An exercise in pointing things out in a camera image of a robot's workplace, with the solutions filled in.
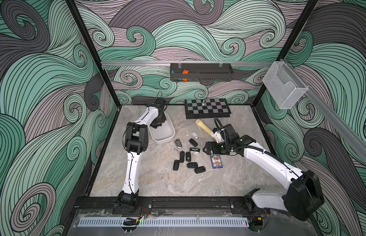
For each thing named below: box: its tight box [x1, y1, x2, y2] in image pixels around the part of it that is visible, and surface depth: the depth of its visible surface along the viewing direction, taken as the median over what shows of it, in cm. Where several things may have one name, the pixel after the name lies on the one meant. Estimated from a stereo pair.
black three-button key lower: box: [193, 166, 207, 174], surface depth 87 cm
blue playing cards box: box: [210, 154, 223, 169], surface depth 89 cm
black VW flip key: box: [185, 151, 192, 162], surface depth 92 cm
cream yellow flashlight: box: [195, 118, 213, 137], surface depth 106 cm
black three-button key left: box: [172, 159, 181, 171], surface depth 89 cm
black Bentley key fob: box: [189, 147, 201, 153], surface depth 94 cm
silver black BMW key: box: [174, 138, 183, 149], surface depth 98 cm
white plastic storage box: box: [148, 112, 176, 145], surface depth 103 cm
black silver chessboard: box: [184, 98, 232, 120], surface depth 116 cm
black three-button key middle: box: [186, 162, 198, 169], surface depth 89 cm
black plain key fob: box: [180, 150, 185, 163], surface depth 92 cm
